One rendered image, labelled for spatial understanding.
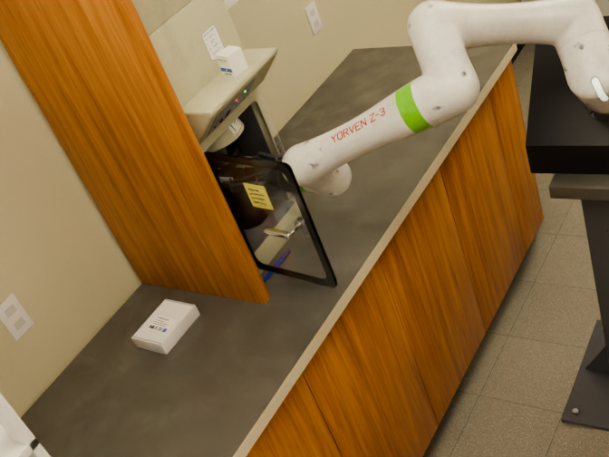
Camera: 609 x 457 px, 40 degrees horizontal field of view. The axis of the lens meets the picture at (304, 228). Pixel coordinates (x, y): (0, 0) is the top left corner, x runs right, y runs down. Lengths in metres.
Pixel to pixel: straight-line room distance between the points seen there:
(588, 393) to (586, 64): 1.31
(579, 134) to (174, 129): 1.08
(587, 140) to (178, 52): 1.10
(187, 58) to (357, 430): 1.15
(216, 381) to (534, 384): 1.36
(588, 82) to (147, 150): 1.09
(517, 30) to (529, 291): 1.59
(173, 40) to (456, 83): 0.71
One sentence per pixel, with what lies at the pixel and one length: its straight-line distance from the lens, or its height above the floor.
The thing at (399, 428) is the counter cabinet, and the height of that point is 0.32.
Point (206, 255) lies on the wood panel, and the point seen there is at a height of 1.10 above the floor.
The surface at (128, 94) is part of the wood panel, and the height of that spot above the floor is 1.62.
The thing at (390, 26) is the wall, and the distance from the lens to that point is 3.85.
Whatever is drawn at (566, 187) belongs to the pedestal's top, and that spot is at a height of 0.94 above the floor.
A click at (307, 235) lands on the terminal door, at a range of 2.08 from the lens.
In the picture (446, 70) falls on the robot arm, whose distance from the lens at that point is 1.91.
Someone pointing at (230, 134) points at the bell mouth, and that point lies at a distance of 2.31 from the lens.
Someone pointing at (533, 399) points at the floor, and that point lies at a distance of 3.09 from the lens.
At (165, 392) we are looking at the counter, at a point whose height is 0.94.
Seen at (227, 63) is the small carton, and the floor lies 1.55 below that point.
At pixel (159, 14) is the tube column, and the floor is 1.73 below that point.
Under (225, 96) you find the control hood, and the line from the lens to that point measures 2.09.
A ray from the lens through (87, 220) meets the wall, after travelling 2.50.
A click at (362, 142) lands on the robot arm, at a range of 2.00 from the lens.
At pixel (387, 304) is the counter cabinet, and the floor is 0.71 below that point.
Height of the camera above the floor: 2.34
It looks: 34 degrees down
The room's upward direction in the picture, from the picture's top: 22 degrees counter-clockwise
